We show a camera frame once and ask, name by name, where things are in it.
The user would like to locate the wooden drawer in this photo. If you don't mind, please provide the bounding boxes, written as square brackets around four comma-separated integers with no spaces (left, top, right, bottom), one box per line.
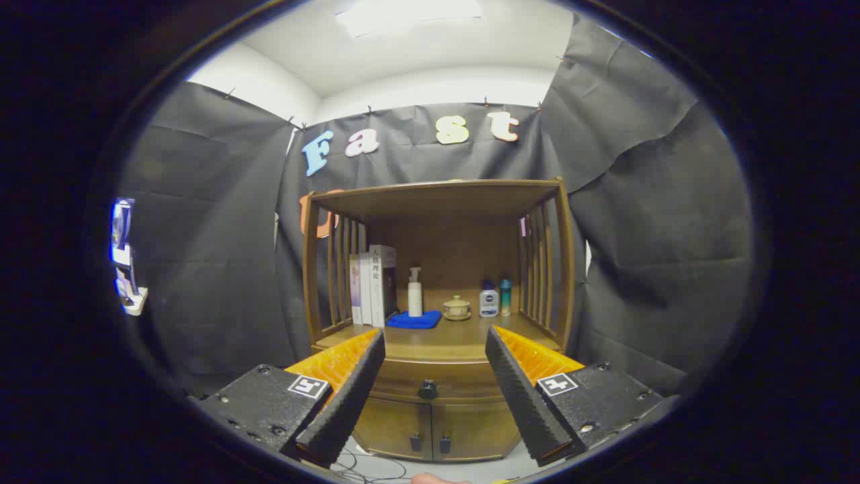
[363,358,518,405]

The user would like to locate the white book with dark cover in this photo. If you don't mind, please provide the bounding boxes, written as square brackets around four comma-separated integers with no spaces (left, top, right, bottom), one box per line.
[370,245,398,328]

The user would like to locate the wooden countertop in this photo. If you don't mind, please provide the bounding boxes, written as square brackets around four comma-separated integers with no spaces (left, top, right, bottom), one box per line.
[312,289,564,364]

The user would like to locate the bright device on stand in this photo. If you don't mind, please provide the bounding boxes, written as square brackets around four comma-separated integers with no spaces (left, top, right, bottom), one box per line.
[110,197,148,317]

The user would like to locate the black floor cables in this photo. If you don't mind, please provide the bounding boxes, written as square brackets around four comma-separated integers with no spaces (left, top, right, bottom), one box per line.
[333,437,411,484]

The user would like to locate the pale purple book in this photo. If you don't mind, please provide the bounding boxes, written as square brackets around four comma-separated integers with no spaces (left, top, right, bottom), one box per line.
[349,254,363,325]

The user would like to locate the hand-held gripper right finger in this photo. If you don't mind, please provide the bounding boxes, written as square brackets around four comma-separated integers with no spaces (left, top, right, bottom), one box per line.
[485,325,673,468]

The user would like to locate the wooden cabinet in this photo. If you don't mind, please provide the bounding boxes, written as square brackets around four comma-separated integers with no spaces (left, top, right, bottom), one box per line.
[301,178,576,463]

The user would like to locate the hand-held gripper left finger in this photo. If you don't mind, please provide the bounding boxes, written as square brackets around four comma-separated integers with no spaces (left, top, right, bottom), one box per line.
[190,328,387,470]

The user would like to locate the blue cloth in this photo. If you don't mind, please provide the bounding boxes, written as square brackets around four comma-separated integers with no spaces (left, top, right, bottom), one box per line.
[386,309,443,330]

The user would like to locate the wooden cabinet door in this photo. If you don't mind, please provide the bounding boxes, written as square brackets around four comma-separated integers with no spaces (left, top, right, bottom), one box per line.
[432,400,521,462]
[353,398,434,462]

